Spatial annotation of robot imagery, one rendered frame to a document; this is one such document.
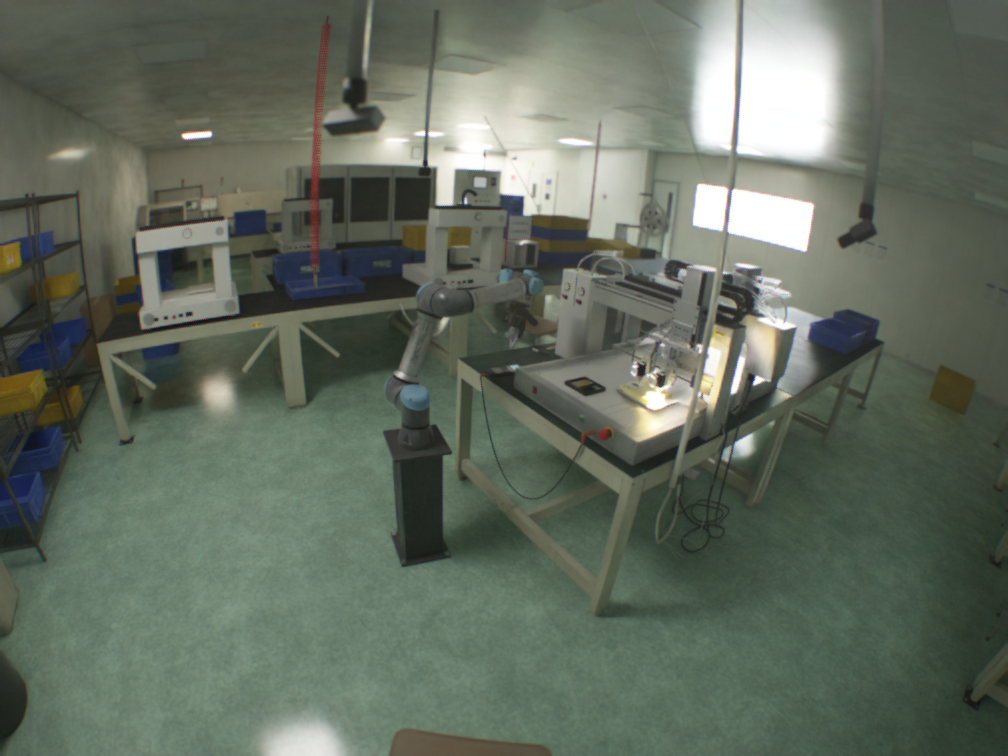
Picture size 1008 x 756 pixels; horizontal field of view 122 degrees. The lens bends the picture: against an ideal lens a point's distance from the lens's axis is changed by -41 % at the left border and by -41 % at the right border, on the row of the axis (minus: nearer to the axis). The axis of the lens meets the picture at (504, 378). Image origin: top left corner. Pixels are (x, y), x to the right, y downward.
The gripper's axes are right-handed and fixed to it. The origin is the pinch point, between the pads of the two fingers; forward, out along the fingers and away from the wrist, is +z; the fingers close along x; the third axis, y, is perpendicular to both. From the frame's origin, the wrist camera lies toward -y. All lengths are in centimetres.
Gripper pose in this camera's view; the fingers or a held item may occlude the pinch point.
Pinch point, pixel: (512, 344)
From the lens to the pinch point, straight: 225.2
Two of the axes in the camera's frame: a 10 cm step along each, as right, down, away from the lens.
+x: 4.8, 3.8, -7.9
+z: -2.9, 9.2, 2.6
